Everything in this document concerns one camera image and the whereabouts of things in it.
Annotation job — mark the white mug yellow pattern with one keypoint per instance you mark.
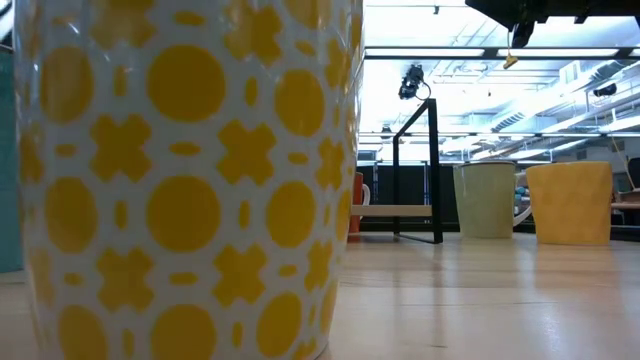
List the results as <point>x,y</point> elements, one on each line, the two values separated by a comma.
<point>180,200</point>

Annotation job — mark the black hanging ceiling camera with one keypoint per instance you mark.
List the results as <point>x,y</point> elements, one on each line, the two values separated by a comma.
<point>411,80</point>

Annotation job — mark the plain yellow mug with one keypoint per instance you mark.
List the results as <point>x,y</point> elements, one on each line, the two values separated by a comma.
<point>570,205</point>

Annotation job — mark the wooden shelf black metal frame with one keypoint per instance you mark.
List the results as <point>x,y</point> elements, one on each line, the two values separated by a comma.
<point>432,175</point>

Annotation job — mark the black partition wall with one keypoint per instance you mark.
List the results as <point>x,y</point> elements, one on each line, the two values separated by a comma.
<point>415,190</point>

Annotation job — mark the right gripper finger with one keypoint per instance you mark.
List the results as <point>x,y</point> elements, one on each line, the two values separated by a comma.
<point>487,7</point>

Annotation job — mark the black aluminium rig frame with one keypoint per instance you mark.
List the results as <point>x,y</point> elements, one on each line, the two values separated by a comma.
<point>491,52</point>

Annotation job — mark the wooden background table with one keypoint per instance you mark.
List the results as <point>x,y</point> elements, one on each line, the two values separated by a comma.
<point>625,205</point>

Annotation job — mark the black ceiling mounted device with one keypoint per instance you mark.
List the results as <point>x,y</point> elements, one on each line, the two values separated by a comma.
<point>605,90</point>

